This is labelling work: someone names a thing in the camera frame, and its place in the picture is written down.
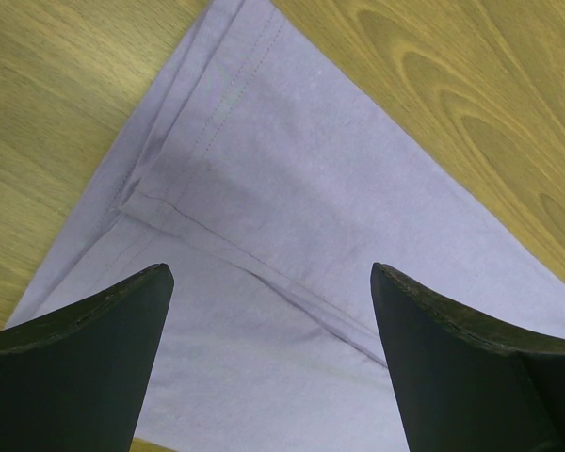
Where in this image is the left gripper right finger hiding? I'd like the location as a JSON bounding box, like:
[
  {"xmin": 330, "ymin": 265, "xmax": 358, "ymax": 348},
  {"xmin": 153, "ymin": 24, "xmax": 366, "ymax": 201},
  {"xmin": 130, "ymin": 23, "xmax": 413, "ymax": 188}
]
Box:
[{"xmin": 370, "ymin": 264, "xmax": 565, "ymax": 451}]

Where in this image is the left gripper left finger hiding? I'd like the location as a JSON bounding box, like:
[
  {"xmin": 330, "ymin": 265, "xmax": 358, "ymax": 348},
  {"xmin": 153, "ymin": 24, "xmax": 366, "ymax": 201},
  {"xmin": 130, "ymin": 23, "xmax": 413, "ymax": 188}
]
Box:
[{"xmin": 0, "ymin": 264, "xmax": 174, "ymax": 451}]

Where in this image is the purple t-shirt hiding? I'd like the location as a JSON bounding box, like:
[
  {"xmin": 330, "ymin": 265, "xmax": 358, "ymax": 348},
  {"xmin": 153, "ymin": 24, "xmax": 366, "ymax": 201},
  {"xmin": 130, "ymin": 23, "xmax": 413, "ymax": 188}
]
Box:
[{"xmin": 9, "ymin": 1, "xmax": 565, "ymax": 451}]

